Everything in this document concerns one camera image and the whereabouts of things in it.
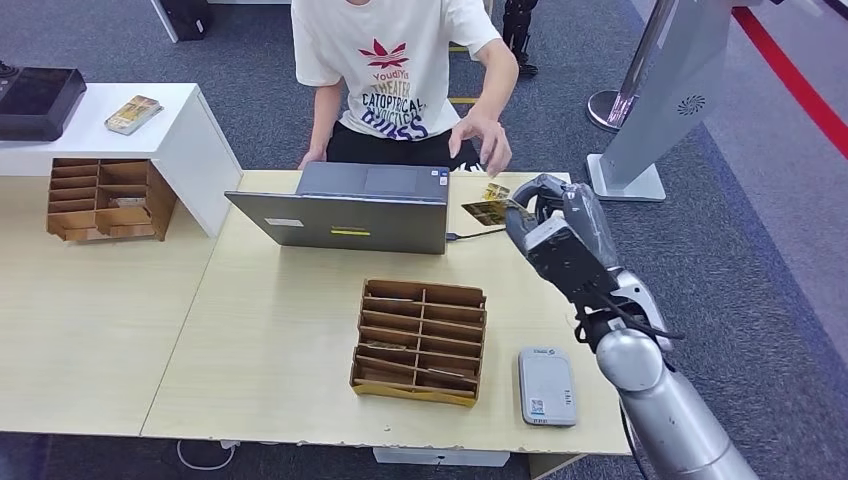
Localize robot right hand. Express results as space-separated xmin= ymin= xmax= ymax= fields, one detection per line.
xmin=504 ymin=173 xmax=624 ymax=306

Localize person's left hand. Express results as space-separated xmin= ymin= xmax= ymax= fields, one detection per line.
xmin=448 ymin=113 xmax=513 ymax=178

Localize gold patterned ID card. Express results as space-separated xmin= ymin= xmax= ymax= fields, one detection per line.
xmin=461 ymin=182 xmax=531 ymax=228

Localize grey card reader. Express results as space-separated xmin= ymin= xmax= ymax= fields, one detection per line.
xmin=517 ymin=346 xmax=578 ymax=428

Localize person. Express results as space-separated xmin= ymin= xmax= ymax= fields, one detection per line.
xmin=291 ymin=0 xmax=520 ymax=179

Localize wooden slotted card organizer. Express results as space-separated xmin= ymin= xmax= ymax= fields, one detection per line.
xmin=349 ymin=278 xmax=488 ymax=408
xmin=46 ymin=157 xmax=179 ymax=242

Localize grey laptop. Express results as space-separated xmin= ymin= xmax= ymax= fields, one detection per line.
xmin=224 ymin=161 xmax=451 ymax=256

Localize black robot legs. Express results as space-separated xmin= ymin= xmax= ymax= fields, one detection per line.
xmin=501 ymin=0 xmax=539 ymax=77

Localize white shelf riser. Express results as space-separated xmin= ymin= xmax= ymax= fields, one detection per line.
xmin=0 ymin=82 xmax=244 ymax=238

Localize stack of patterned cards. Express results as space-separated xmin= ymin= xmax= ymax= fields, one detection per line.
xmin=103 ymin=94 xmax=165 ymax=136

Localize silver kiosk stand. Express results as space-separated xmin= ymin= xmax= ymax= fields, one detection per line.
xmin=586 ymin=0 xmax=737 ymax=203

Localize black cabinet box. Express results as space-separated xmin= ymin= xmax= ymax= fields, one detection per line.
xmin=158 ymin=0 xmax=215 ymax=42

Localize wooden desk leg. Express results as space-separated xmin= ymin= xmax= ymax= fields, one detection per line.
xmin=528 ymin=454 xmax=588 ymax=480

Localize white box under desk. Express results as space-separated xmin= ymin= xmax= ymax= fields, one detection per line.
xmin=372 ymin=448 xmax=511 ymax=468

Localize black tray box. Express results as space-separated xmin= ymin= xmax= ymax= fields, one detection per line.
xmin=0 ymin=66 xmax=88 ymax=142

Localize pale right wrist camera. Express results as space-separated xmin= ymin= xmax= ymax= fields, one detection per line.
xmin=609 ymin=268 xmax=674 ymax=346

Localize thin black device cable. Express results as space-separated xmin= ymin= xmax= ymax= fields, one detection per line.
xmin=446 ymin=227 xmax=509 ymax=242

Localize chrome stanchion post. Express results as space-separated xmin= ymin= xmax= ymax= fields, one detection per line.
xmin=586 ymin=0 xmax=677 ymax=132

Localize white cable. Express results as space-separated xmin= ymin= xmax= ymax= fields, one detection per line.
xmin=176 ymin=441 xmax=238 ymax=472

